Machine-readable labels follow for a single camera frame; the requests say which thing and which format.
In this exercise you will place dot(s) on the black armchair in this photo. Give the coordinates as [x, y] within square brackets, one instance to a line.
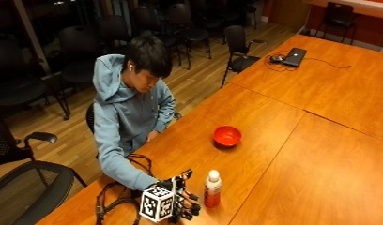
[113, 33]
[33, 193]
[9, 146]
[17, 81]
[77, 53]
[187, 28]
[238, 53]

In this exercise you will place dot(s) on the black power adapter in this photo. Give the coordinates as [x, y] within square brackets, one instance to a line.
[277, 59]

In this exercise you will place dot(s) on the white marker cube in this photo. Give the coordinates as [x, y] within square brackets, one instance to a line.
[157, 203]

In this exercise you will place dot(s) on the black laptop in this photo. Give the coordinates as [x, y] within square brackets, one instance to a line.
[295, 56]

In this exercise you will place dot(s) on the white table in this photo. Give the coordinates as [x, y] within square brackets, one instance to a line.
[358, 6]

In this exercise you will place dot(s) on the black armless chair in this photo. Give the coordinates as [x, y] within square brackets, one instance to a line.
[338, 17]

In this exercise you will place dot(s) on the orange drink bottle white cap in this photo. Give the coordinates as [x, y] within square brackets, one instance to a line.
[213, 190]

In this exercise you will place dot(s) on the red bowl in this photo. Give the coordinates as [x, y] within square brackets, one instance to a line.
[227, 136]

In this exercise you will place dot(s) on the the person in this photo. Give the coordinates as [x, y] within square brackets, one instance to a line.
[125, 118]

